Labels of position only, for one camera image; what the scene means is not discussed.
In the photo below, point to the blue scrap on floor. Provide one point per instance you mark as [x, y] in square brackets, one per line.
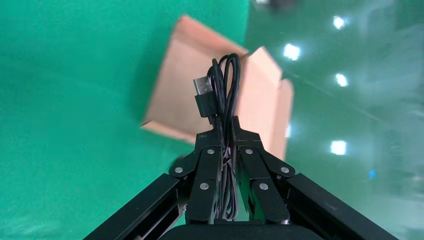
[372, 174]

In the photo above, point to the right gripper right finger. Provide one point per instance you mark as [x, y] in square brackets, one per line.
[265, 195]

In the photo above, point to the open brown cardboard box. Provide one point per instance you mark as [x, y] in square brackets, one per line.
[185, 86]

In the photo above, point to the green table cloth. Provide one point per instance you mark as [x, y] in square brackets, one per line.
[66, 116]

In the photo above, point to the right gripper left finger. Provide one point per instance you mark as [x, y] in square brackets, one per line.
[207, 185]

